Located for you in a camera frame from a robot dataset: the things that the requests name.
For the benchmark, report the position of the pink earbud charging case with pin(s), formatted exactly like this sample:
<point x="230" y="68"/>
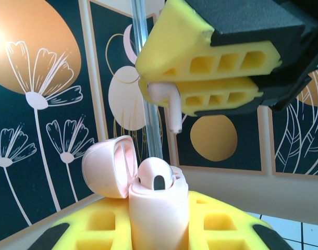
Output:
<point x="156" y="218"/>

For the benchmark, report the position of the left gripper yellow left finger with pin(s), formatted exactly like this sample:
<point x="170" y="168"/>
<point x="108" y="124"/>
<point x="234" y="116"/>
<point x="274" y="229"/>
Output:
<point x="75" y="229"/>

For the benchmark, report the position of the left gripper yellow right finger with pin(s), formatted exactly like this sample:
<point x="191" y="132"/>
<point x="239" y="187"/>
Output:
<point x="245" y="229"/>

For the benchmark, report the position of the aluminium frame post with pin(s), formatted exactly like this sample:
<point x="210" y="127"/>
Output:
<point x="153" y="130"/>

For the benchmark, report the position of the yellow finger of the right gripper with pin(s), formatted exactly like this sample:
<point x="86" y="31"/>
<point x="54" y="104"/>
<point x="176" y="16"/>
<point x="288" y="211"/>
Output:
<point x="213" y="87"/>
<point x="174" y="39"/>

